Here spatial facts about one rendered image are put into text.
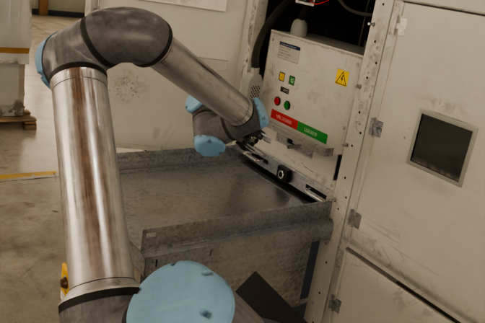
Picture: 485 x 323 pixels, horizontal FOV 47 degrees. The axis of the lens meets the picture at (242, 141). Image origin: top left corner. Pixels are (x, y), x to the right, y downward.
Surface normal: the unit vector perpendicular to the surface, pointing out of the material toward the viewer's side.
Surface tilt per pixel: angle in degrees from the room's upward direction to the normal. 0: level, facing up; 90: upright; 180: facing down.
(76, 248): 64
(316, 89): 90
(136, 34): 78
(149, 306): 40
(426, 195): 90
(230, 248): 90
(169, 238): 90
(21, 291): 0
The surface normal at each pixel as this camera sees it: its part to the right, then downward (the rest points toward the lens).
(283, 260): 0.56, 0.32
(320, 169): -0.81, 0.05
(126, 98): 0.16, 0.32
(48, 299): 0.15, -0.94
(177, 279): -0.41, -0.69
